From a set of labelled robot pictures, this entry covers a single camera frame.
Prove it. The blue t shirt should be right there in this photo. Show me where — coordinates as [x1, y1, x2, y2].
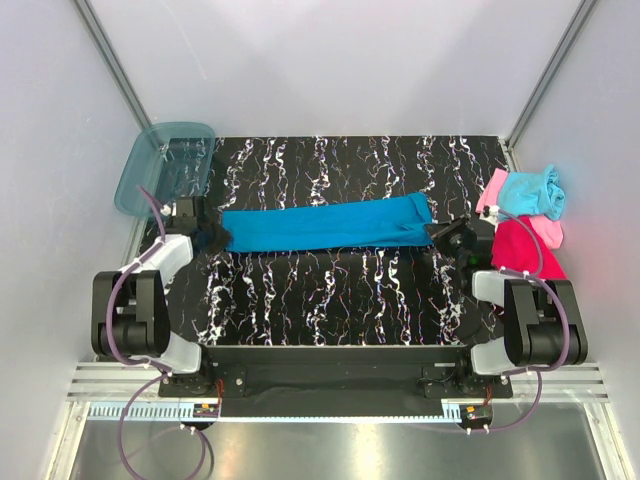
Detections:
[222, 192, 433, 253]

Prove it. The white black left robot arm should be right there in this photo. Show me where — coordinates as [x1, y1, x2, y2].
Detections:
[91, 196, 230, 396]

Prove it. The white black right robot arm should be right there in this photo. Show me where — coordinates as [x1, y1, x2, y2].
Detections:
[425, 217, 589, 397]

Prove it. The magenta t shirt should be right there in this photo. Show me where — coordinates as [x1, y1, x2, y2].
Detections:
[492, 216, 567, 280]

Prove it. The teal transparent plastic bin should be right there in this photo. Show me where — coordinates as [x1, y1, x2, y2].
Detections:
[114, 122, 216, 218]

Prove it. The light pink t shirt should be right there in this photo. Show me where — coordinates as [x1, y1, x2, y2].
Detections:
[475, 167, 565, 250]

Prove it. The cyan t shirt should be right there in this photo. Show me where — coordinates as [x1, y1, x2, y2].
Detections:
[498, 165, 566, 221]

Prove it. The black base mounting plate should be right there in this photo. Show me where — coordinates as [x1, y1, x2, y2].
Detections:
[159, 346, 513, 421]

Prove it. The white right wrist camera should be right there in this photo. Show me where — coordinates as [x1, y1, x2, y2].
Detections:
[480, 205, 500, 225]

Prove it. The left aluminium frame post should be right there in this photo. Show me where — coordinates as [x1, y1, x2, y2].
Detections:
[71, 0, 152, 130]

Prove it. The aluminium frame post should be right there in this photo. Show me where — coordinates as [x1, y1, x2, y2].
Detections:
[504, 0, 599, 152]
[71, 0, 152, 130]

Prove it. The right aluminium frame post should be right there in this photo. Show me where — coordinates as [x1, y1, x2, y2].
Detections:
[504, 0, 599, 152]

